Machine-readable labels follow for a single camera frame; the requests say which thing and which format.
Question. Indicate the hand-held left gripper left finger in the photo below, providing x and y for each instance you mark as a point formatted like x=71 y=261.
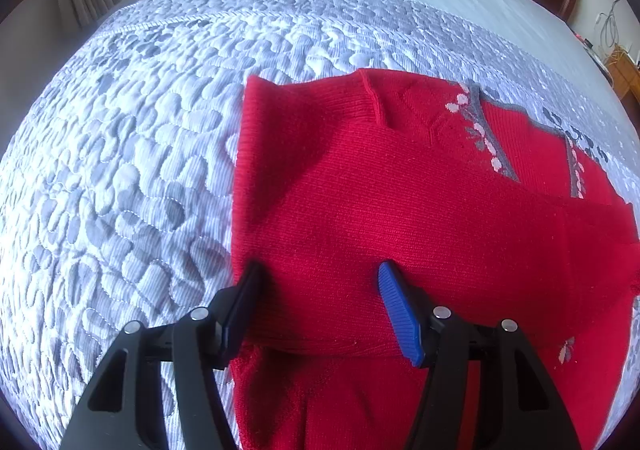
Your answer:
x=235 y=317

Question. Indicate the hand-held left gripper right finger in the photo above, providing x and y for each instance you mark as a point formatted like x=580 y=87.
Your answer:
x=400 y=315

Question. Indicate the red knit sweater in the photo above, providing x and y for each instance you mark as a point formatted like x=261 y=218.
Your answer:
x=375 y=190

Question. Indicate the quilted leaf-print bedspread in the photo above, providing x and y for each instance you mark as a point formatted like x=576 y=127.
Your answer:
x=125 y=154

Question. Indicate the wooden nightstand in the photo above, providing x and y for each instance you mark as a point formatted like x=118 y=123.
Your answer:
x=625 y=74

